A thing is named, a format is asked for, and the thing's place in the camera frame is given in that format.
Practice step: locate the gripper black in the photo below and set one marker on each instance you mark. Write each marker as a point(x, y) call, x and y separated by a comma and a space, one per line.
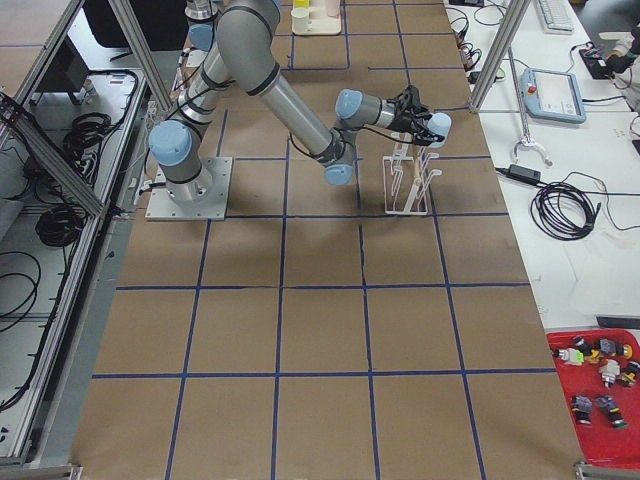
point(403, 122)

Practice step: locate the light blue ikea cup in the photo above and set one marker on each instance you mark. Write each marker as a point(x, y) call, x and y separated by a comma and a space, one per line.
point(439, 125)

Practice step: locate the cream white cup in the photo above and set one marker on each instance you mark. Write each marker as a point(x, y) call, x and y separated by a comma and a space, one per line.
point(300, 20)

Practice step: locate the pink cup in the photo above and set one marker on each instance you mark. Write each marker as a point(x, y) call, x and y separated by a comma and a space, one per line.
point(332, 8)

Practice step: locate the black power adapter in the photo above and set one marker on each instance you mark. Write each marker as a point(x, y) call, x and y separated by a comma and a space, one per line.
point(523, 174)

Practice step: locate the cream serving tray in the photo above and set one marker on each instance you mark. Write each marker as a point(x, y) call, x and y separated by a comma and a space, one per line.
point(320, 24)

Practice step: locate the blue teach pendant tablet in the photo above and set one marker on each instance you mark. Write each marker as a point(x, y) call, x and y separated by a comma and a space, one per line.
point(552, 95)

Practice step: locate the white keyboard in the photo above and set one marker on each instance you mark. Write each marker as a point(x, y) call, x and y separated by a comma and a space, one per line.
point(555, 16)

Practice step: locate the brown paper table mat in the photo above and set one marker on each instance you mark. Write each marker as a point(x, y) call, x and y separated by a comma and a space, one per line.
point(311, 336)

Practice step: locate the red tray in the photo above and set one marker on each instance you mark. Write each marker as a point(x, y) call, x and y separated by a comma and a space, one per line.
point(599, 373)

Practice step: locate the white wire cup rack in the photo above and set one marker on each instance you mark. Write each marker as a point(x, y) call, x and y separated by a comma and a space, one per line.
point(407, 177)

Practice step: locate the green handled reacher grabber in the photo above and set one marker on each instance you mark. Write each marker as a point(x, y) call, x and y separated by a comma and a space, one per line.
point(526, 142)

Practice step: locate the aluminium frame post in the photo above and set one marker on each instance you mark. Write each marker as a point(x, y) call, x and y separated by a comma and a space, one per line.
point(493, 60)

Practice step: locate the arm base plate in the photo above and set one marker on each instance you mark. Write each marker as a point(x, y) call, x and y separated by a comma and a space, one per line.
point(206, 197)

